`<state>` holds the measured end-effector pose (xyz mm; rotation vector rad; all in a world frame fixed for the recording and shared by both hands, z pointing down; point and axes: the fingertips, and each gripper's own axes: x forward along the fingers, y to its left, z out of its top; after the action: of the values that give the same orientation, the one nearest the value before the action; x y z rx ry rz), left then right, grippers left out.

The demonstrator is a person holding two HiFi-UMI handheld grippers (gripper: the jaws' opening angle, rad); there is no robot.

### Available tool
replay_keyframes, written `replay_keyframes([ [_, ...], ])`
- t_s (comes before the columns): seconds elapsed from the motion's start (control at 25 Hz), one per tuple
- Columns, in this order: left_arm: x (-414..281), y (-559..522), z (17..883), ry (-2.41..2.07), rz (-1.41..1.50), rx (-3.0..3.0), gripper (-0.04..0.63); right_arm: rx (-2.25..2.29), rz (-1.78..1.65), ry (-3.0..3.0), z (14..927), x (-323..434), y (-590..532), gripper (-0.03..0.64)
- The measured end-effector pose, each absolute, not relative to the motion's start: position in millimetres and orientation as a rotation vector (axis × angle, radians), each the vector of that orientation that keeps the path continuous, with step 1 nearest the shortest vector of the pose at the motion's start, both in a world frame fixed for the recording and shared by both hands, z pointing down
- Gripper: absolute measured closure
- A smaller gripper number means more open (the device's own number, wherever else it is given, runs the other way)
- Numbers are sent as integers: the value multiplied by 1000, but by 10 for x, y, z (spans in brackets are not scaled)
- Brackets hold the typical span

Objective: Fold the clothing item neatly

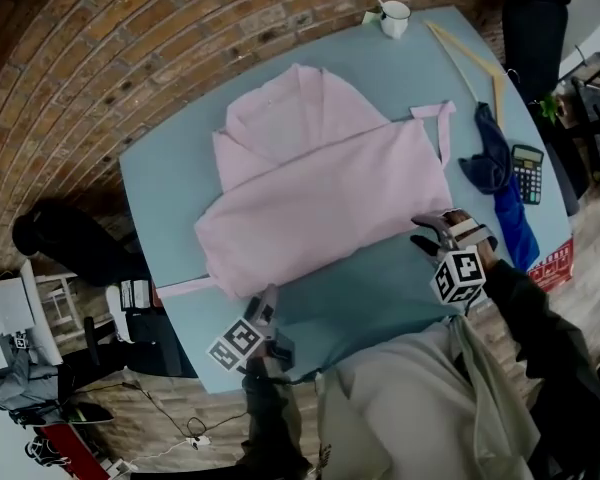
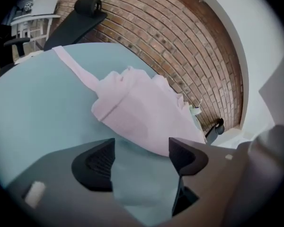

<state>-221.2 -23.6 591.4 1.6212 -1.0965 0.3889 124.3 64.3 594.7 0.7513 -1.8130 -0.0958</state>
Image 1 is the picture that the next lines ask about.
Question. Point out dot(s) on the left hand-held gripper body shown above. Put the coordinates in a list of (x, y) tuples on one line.
[(235, 345)]

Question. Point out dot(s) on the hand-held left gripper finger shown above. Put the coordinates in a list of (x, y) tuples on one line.
[(266, 305)]

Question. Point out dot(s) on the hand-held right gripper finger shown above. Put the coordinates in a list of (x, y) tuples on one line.
[(429, 248), (437, 223)]

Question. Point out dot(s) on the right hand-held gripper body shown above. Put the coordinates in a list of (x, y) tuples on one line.
[(457, 275)]

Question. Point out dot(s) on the pink robe garment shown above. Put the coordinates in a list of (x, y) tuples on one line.
[(320, 193)]

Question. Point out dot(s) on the person's left forearm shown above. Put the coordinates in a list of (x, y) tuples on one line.
[(275, 428)]

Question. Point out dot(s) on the person's right forearm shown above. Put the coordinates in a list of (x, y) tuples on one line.
[(545, 348)]

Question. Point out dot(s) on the person's right hand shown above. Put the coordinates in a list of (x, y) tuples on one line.
[(459, 216)]

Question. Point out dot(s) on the dark navy cloth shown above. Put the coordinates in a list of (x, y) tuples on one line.
[(490, 163)]

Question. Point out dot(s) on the red box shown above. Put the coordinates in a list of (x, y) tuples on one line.
[(555, 268)]

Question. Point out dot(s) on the black calculator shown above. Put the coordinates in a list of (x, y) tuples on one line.
[(527, 175)]

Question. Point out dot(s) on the white power strip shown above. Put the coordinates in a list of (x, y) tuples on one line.
[(198, 441)]

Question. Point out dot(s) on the white and black boxes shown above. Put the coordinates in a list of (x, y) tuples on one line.
[(130, 298)]

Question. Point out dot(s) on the person's beige smock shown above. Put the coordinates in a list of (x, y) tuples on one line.
[(410, 408)]

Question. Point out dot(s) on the green plant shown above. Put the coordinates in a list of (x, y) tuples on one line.
[(550, 109)]

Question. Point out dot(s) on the wooden clothes hanger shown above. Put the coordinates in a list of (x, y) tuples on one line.
[(462, 50)]

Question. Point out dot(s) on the red case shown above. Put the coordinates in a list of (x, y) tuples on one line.
[(75, 448)]

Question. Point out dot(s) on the black office chair with boxes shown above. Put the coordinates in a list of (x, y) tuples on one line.
[(75, 238)]

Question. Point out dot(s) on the white enamel mug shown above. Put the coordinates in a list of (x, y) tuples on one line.
[(395, 20)]

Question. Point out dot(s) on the green note pad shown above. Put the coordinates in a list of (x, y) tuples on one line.
[(371, 18)]

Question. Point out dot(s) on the white shelf unit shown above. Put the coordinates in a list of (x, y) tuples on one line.
[(10, 303)]

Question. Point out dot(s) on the black metal frame rack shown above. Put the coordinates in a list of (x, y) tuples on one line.
[(597, 118)]

